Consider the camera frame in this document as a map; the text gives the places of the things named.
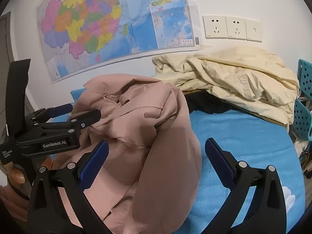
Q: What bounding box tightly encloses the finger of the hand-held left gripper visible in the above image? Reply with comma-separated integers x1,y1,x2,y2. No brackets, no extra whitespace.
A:
30,104,73,122
33,109,102,137

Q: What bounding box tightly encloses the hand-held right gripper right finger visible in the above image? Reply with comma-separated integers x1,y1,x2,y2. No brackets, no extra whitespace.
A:
204,138,288,234

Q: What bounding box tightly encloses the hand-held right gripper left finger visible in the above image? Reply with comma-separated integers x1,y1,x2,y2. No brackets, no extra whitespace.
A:
26,140,110,234

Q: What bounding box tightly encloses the pink jacket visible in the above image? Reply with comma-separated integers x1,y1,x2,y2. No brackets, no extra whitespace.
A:
52,74,203,234

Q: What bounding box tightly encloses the person's left hand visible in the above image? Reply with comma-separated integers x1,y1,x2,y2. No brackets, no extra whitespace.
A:
0,164,32,222

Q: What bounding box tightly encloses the blue flower print bed sheet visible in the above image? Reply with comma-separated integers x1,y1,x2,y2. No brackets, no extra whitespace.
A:
49,89,306,234

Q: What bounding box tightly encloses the dark cloth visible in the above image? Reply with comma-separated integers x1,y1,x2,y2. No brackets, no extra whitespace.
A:
185,90,235,114

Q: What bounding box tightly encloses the cream jacket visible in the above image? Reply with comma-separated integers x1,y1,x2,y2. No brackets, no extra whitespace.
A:
152,46,300,127

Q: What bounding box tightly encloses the teal perforated storage cart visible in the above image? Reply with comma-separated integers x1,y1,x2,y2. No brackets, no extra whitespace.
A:
292,59,312,142

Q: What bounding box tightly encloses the colourful wall map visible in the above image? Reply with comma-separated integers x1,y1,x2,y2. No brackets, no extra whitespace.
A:
36,0,201,83

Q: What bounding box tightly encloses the white wall socket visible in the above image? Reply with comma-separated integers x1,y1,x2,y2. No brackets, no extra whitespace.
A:
202,15,228,39
225,16,248,40

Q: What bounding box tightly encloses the white wall switch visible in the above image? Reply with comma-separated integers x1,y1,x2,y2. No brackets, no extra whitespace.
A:
245,19,263,42

